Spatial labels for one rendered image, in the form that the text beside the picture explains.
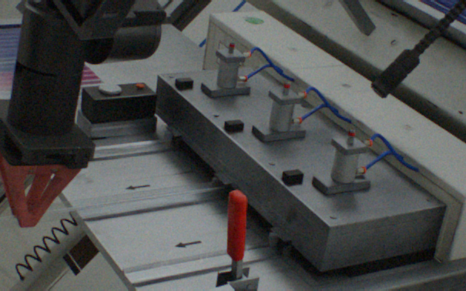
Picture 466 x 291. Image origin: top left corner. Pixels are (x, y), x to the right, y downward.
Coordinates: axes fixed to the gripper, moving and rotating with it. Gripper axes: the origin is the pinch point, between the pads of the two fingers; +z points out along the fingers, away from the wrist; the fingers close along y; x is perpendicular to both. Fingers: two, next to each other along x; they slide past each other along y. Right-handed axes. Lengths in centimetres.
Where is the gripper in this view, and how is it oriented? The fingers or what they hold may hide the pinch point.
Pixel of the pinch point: (25, 214)
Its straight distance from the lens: 91.3
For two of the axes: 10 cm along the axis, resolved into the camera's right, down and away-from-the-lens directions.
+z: -2.2, 9.0, 3.8
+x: -8.4, 0.2, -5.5
